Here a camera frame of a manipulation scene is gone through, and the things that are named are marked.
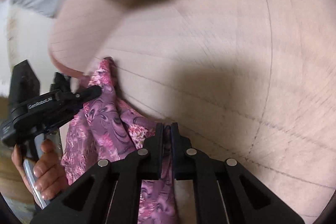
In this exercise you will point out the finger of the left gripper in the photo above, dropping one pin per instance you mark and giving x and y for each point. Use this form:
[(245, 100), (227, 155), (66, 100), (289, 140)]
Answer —
[(77, 100), (61, 82)]

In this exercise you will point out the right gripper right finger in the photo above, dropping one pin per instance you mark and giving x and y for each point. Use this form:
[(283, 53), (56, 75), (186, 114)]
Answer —
[(225, 191)]

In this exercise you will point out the pink bolster cushion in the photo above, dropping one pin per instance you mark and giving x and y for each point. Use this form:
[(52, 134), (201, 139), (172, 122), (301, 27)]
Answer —
[(86, 29)]

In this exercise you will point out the purple floral long-sleeve shirt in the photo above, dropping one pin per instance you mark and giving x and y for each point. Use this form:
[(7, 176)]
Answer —
[(108, 128)]

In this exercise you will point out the pink quilted bed mattress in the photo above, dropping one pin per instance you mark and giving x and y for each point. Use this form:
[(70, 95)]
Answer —
[(249, 79)]

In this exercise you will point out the person's left hand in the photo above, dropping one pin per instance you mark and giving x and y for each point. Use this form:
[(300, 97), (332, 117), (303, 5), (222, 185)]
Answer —
[(51, 176)]

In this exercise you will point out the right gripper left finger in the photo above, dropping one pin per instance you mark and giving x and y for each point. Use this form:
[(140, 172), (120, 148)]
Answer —
[(109, 192)]

